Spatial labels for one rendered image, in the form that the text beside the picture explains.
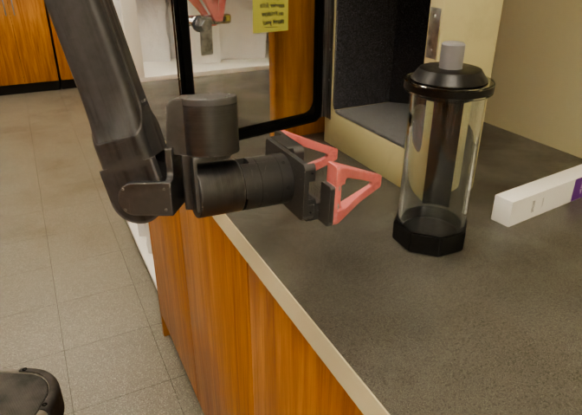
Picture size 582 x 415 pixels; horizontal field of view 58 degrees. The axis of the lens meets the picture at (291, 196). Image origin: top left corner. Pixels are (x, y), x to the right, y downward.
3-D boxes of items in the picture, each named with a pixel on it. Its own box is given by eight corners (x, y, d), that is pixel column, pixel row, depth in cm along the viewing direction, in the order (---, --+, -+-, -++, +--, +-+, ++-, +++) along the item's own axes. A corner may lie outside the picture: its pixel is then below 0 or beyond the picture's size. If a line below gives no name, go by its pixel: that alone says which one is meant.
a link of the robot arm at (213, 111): (147, 191, 62) (119, 216, 54) (136, 92, 59) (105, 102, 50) (248, 191, 61) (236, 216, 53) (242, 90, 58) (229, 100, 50)
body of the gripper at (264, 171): (279, 135, 63) (221, 142, 60) (320, 164, 55) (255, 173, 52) (278, 185, 66) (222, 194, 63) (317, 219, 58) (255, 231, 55)
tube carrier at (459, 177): (436, 207, 81) (455, 67, 71) (486, 240, 72) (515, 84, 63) (376, 221, 77) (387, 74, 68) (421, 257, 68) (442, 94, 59)
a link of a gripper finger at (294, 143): (330, 123, 68) (263, 131, 64) (360, 139, 62) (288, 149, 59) (326, 172, 71) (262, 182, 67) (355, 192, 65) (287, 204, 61)
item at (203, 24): (214, 55, 85) (212, 17, 83) (202, 55, 84) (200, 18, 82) (208, 53, 87) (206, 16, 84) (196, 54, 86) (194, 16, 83)
